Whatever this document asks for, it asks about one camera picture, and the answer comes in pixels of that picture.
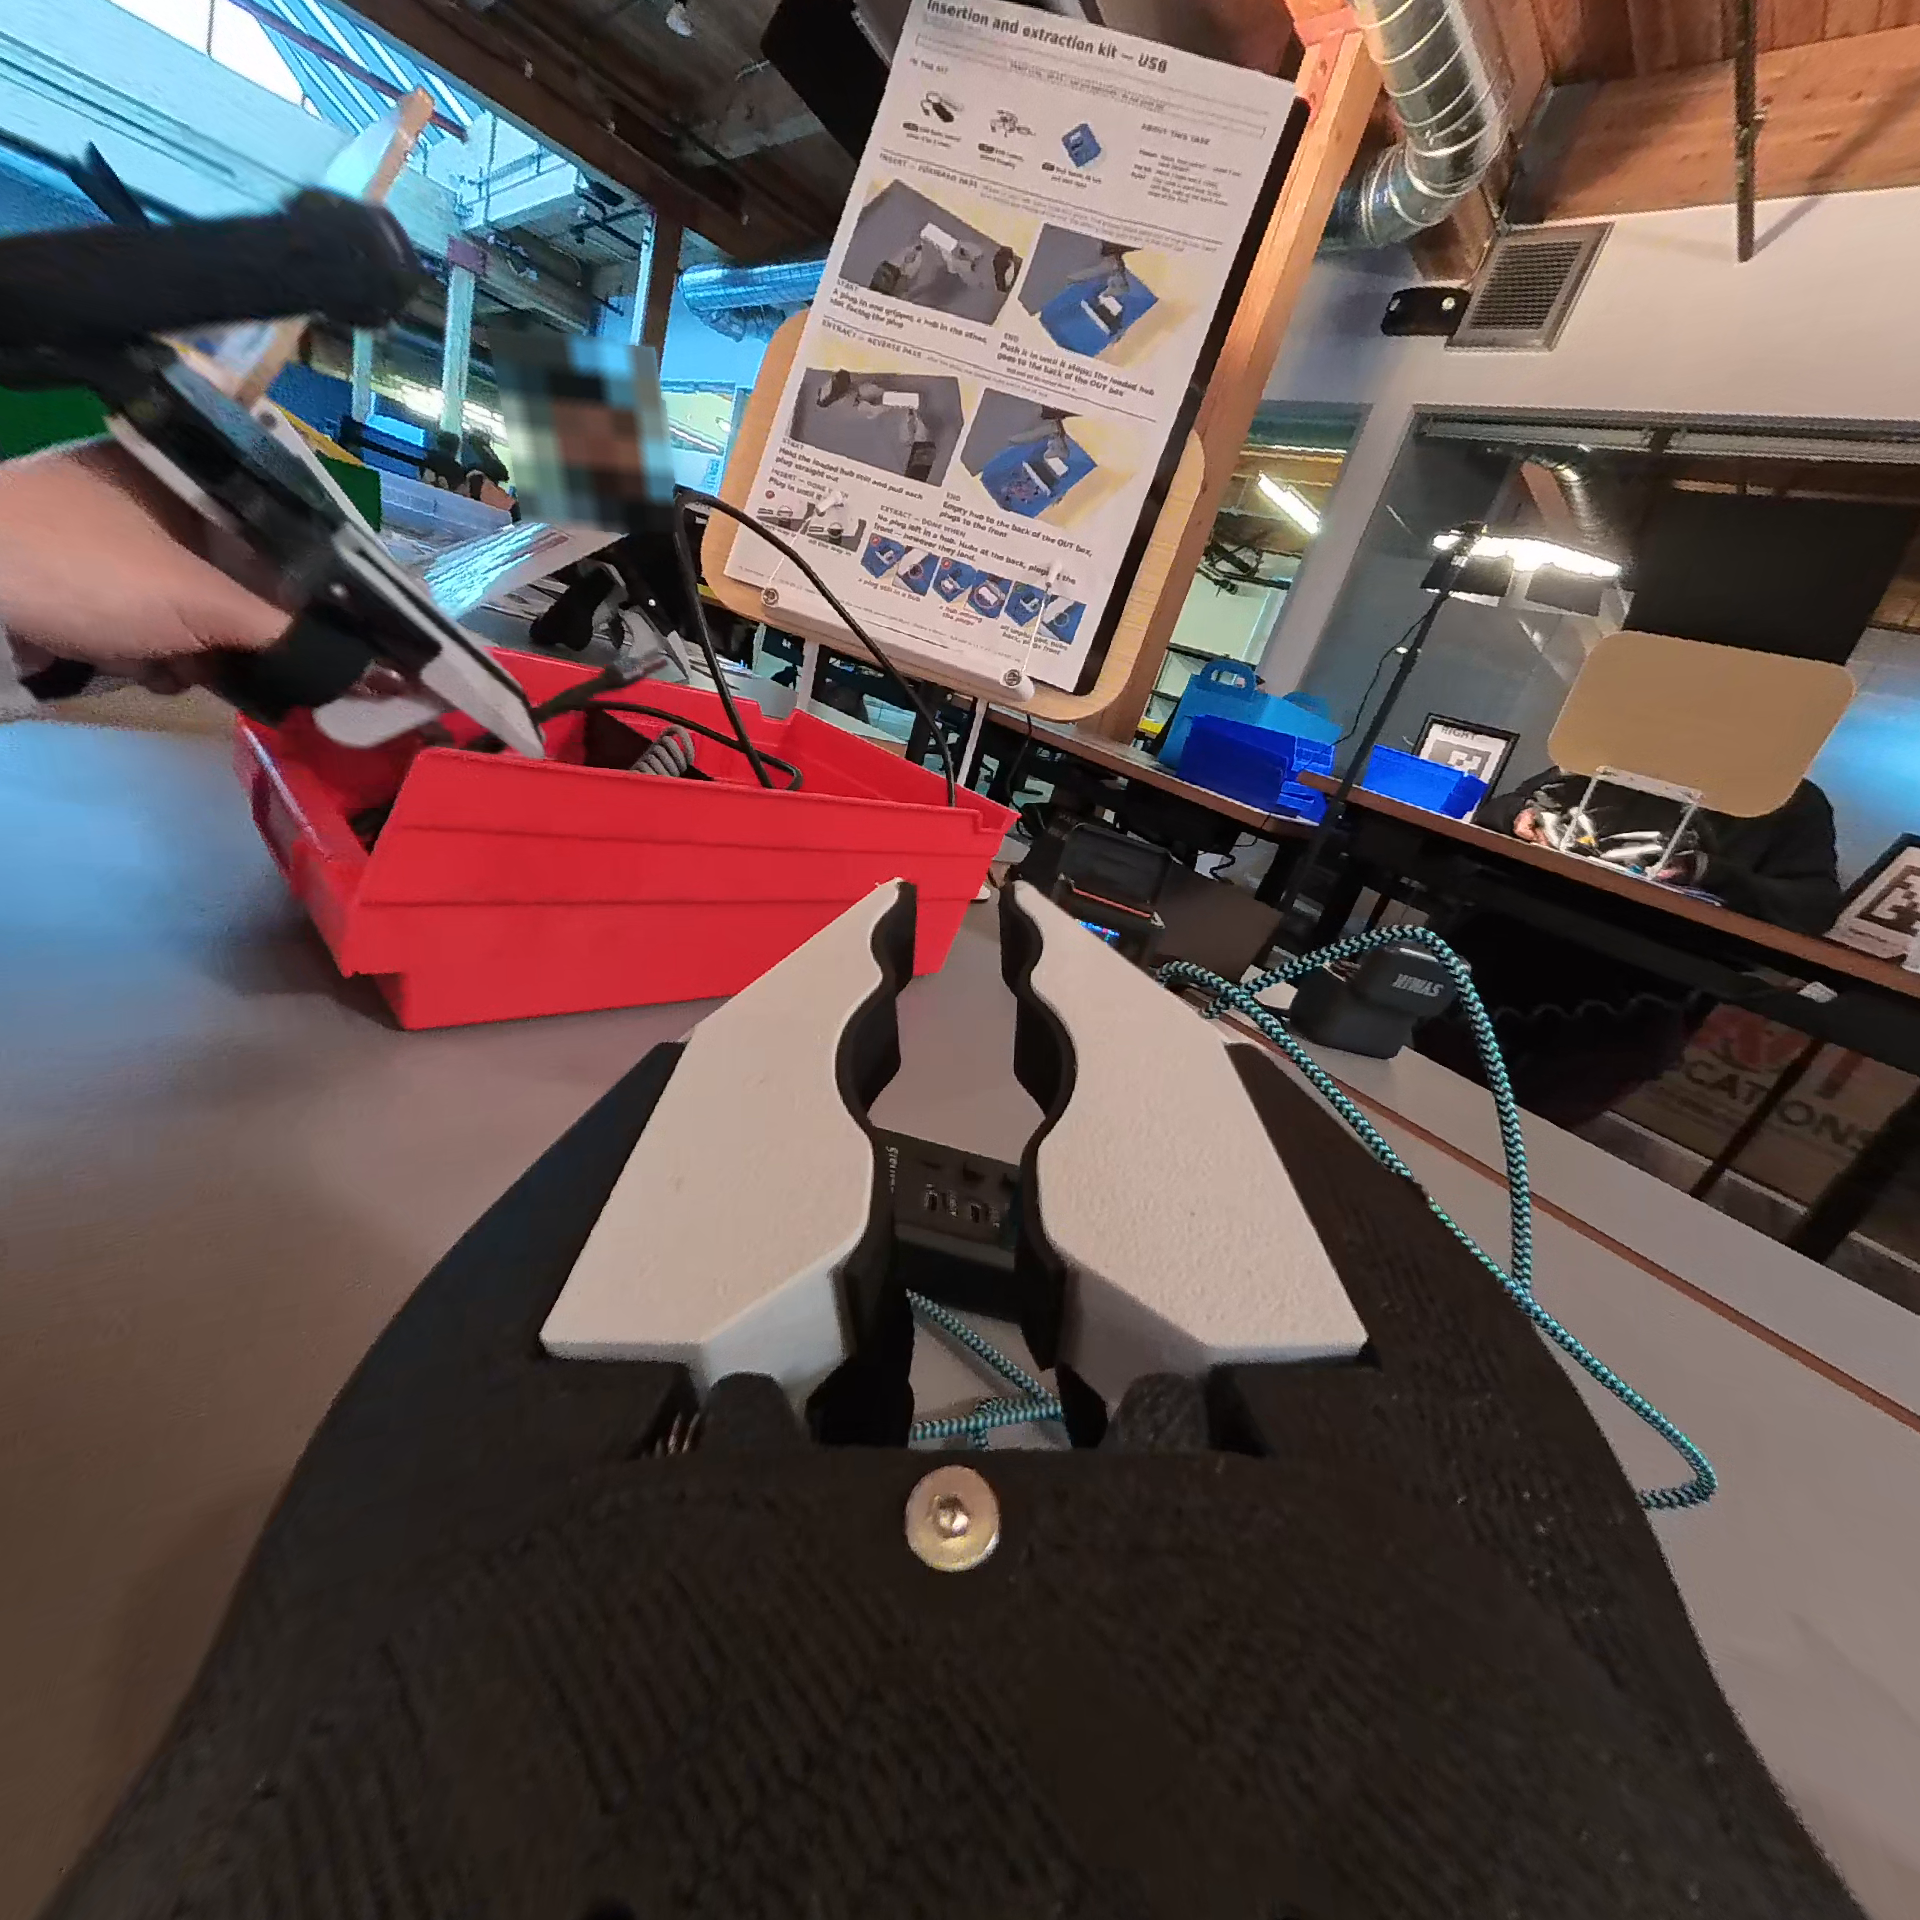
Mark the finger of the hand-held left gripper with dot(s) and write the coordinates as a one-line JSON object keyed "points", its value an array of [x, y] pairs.
{"points": [[368, 722], [481, 682]]}

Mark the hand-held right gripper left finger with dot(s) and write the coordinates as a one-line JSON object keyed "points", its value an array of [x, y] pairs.
{"points": [[704, 1201]]}

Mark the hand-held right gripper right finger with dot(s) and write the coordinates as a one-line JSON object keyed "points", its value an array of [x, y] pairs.
{"points": [[1201, 1201]]}

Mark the black usb hub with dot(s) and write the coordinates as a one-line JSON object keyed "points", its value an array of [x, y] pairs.
{"points": [[954, 1201]]}

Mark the red plastic bin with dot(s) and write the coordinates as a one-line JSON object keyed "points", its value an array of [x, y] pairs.
{"points": [[630, 902]]}

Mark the person's left hand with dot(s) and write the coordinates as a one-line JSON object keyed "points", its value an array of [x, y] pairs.
{"points": [[105, 586]]}

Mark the black power adapter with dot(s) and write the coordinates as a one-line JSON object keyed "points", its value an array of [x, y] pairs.
{"points": [[1371, 997]]}

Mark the black box device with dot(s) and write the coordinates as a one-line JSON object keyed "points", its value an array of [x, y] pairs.
{"points": [[1102, 878]]}

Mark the wooden display board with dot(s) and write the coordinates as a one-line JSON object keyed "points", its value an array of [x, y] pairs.
{"points": [[755, 452]]}

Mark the blue plastic bin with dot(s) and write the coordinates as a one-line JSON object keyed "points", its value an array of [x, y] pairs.
{"points": [[1243, 727], [1387, 780]]}

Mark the framed marker tag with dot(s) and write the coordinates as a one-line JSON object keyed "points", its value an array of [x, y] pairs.
{"points": [[1468, 756], [1886, 902]]}

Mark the printed instruction sheet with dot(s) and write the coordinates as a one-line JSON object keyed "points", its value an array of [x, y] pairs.
{"points": [[1020, 301]]}

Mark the studio light on stand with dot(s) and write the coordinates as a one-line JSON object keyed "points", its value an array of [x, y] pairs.
{"points": [[1515, 562]]}

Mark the grey vent grille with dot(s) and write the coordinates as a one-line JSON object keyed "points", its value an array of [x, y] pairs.
{"points": [[1530, 285]]}

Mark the wooden post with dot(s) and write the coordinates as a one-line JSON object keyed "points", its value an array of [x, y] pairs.
{"points": [[1276, 346]]}

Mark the black wall device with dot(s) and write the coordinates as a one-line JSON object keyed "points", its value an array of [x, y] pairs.
{"points": [[1430, 309]]}

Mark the silver ventilation duct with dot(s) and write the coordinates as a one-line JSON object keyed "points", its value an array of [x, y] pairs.
{"points": [[1424, 89]]}

